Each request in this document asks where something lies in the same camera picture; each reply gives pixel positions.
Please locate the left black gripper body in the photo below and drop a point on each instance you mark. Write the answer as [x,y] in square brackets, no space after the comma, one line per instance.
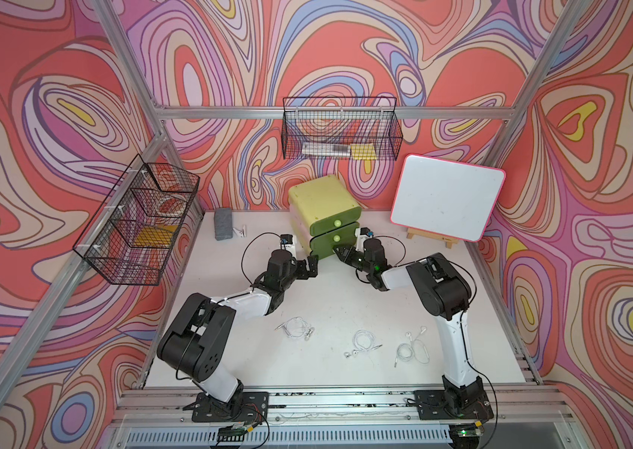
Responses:
[299,272]

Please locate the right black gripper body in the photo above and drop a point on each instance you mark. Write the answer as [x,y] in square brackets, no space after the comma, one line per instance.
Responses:
[357,259]

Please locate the green yellow drawer cabinet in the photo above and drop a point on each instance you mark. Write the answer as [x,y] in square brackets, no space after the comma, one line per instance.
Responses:
[323,215]

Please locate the white earphones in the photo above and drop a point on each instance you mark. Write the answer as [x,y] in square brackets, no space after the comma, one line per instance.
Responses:
[363,342]
[413,349]
[297,328]

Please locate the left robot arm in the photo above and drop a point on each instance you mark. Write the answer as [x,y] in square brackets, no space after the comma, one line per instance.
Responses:
[195,342]

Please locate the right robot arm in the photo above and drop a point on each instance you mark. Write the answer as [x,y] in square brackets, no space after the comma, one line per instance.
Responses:
[446,296]

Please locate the small white clip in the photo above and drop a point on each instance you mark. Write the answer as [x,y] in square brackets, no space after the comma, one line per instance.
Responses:
[240,231]

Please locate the wooden whiteboard easel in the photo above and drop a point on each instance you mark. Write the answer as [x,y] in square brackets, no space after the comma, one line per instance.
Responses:
[449,241]

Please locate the grey whiteboard eraser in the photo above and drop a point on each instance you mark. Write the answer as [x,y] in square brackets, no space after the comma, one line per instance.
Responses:
[223,224]

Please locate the yellow item in back basket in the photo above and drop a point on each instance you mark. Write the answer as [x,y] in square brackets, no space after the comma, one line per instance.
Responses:
[363,152]

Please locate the yellow item in basket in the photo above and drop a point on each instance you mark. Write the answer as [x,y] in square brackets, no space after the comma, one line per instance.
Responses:
[153,236]
[363,152]

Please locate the pink framed whiteboard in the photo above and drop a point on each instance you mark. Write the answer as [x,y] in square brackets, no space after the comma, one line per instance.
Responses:
[445,197]

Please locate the yellow item in left basket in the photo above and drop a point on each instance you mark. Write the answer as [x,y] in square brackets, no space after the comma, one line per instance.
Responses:
[153,236]

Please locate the green circuit board left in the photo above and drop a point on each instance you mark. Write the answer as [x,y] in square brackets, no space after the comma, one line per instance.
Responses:
[233,434]

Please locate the green circuit board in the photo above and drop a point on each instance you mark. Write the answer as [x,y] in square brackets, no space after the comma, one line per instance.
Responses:
[233,434]
[465,431]

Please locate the green circuit board right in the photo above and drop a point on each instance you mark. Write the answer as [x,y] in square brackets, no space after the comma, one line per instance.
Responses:
[465,431]

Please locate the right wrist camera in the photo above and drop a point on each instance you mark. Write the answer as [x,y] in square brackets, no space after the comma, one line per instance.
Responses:
[362,234]

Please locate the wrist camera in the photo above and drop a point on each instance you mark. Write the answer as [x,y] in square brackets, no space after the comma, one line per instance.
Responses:
[362,234]
[287,244]

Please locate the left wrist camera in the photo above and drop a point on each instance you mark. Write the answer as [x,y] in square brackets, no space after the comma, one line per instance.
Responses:
[287,244]

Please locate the back wire basket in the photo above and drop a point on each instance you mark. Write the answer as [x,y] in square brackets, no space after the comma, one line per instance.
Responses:
[323,127]

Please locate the wire basket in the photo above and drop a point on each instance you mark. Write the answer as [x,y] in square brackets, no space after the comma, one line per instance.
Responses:
[146,194]
[323,127]

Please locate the left wire basket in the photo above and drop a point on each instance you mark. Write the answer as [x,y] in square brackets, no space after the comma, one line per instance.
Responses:
[146,194]

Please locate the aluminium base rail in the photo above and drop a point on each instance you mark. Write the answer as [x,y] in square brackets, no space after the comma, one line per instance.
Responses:
[388,416]

